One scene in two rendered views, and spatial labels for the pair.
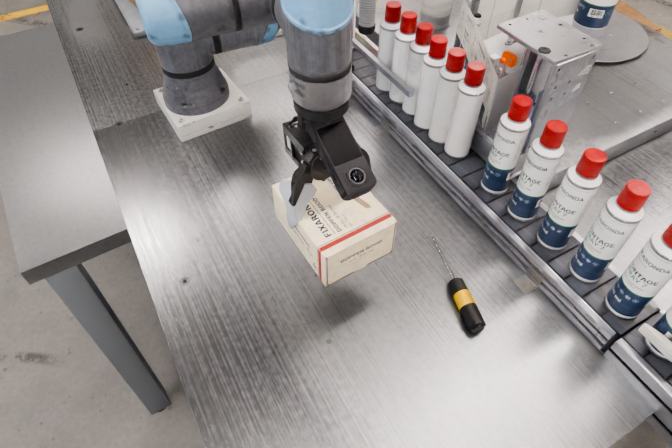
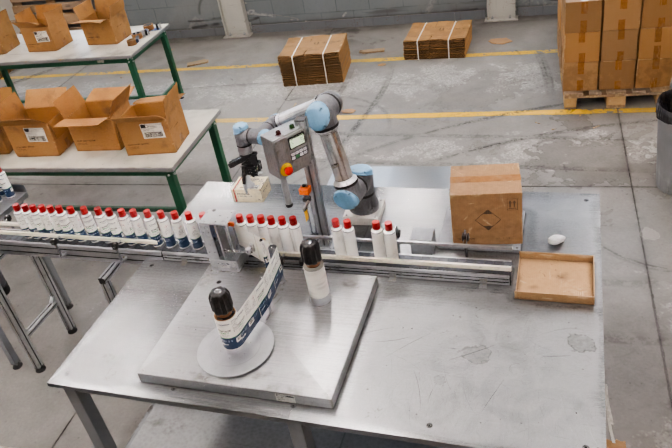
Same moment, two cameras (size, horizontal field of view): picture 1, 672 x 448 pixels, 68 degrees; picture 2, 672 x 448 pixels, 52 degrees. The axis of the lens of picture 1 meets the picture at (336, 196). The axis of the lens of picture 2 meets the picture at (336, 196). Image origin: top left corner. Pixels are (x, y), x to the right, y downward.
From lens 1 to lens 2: 3.65 m
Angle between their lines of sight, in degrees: 93
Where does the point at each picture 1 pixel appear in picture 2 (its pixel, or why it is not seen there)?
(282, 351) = not seen: hidden behind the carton
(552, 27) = (217, 219)
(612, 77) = (207, 325)
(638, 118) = (186, 309)
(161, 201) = (328, 193)
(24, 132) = (404, 173)
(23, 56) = not seen: hidden behind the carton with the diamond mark
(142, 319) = not seen: hidden behind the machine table
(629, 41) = (207, 352)
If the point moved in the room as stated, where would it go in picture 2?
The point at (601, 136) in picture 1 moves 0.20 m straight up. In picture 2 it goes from (198, 291) to (186, 255)
